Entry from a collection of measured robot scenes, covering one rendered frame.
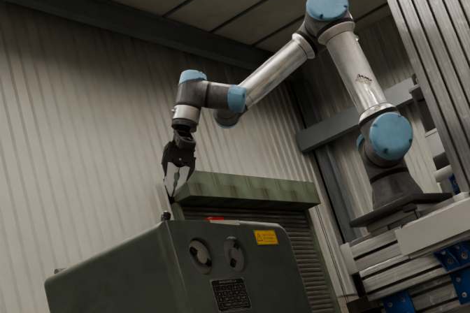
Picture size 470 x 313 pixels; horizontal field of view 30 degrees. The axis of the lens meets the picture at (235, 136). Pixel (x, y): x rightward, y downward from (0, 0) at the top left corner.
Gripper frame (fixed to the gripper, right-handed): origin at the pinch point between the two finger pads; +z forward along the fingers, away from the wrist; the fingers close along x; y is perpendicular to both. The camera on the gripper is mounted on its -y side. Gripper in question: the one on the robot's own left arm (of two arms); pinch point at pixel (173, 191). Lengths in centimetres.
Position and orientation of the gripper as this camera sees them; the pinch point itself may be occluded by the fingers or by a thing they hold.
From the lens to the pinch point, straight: 237.1
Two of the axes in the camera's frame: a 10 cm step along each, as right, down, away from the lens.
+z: -1.6, 9.4, -3.0
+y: -3.0, 2.5, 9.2
